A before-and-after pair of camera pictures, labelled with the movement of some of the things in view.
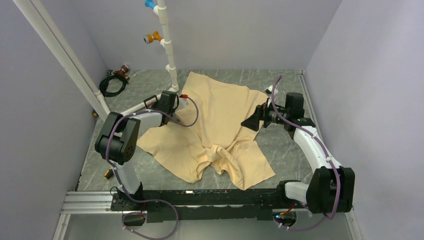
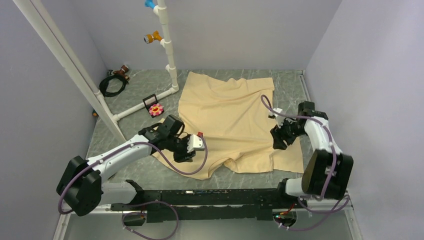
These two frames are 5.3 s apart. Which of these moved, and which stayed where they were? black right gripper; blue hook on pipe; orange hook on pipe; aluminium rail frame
Moved: black right gripper
Stayed: blue hook on pipe; orange hook on pipe; aluminium rail frame
